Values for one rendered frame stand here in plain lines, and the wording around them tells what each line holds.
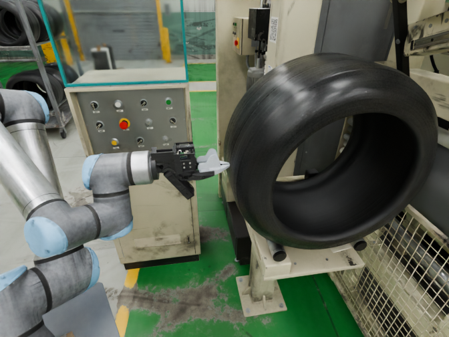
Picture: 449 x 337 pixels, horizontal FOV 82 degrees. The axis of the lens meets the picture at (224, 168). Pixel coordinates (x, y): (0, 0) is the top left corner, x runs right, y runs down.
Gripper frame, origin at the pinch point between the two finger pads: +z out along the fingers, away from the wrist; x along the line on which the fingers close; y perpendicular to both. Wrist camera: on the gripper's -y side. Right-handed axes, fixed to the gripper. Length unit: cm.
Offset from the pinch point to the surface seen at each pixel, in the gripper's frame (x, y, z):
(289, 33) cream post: 26.6, 31.3, 24.9
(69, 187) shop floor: 175, -118, -134
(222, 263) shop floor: 59, -119, 7
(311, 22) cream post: 27, 34, 32
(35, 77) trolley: 305, -37, -191
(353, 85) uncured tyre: -10.6, 24.5, 25.9
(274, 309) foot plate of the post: 21, -118, 33
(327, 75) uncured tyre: -7.4, 25.9, 21.3
